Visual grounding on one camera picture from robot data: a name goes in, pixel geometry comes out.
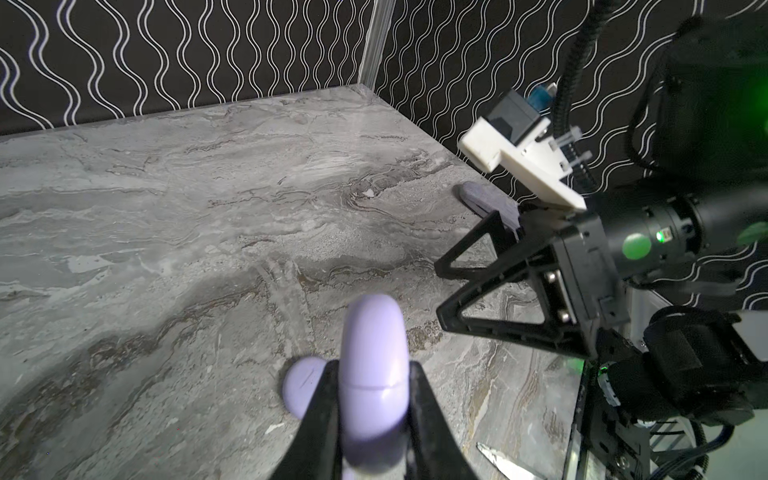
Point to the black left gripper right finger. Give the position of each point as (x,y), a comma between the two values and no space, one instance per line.
(432,451)

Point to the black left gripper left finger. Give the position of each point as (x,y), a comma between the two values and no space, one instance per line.
(315,452)

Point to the aluminium corner frame post right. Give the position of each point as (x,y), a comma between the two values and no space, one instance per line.
(376,37)

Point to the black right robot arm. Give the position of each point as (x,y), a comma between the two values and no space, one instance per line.
(699,130)

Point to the beige handled scissors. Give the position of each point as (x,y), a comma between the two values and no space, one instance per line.
(505,465)

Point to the purple earbud charging case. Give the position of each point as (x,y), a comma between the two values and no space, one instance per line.
(373,384)

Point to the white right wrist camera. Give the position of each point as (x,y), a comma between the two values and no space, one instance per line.
(514,135)

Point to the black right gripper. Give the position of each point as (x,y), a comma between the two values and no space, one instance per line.
(554,292)

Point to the grey purple glasses case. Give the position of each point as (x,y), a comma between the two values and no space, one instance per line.
(485,198)

